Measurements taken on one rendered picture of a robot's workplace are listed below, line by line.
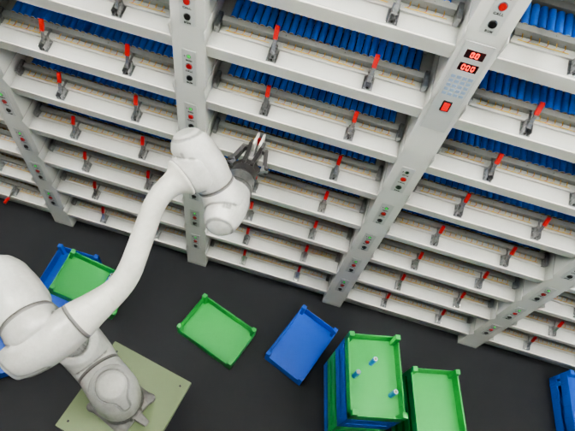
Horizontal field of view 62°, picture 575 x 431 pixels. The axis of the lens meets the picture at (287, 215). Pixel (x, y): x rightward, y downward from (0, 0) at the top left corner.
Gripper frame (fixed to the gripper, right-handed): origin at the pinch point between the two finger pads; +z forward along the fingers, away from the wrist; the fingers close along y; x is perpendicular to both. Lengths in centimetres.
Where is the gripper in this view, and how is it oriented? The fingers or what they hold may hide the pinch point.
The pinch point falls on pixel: (258, 142)
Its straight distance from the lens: 155.7
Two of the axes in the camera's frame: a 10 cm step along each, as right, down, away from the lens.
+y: 9.6, 2.9, -0.2
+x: 1.9, -7.1, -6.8
